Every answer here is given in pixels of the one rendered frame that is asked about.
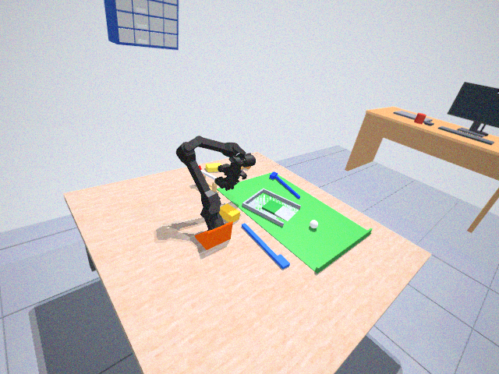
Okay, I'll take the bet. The green putting mat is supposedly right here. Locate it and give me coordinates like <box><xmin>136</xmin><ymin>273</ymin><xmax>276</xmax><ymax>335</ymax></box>
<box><xmin>217</xmin><ymin>172</ymin><xmax>371</xmax><ymax>273</ymax></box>

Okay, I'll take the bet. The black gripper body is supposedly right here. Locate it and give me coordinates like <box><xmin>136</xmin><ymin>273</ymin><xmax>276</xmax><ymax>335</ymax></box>
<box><xmin>214</xmin><ymin>166</ymin><xmax>247</xmax><ymax>189</ymax></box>

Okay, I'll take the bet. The yellow block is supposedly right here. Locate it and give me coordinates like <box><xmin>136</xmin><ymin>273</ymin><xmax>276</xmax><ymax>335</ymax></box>
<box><xmin>219</xmin><ymin>204</ymin><xmax>240</xmax><ymax>222</ymax></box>
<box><xmin>205</xmin><ymin>163</ymin><xmax>221</xmax><ymax>172</ymax></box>

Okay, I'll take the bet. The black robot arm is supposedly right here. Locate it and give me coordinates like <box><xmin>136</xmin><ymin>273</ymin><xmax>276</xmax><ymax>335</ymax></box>
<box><xmin>176</xmin><ymin>136</ymin><xmax>256</xmax><ymax>231</ymax></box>

